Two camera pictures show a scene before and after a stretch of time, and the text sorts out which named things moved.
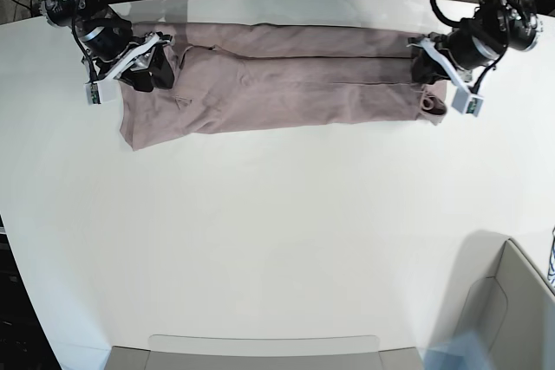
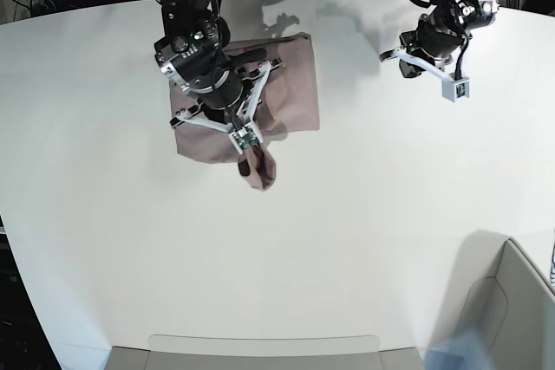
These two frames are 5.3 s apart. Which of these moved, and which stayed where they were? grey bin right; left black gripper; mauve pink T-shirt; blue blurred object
Moved: left black gripper; mauve pink T-shirt
Stayed: blue blurred object; grey bin right
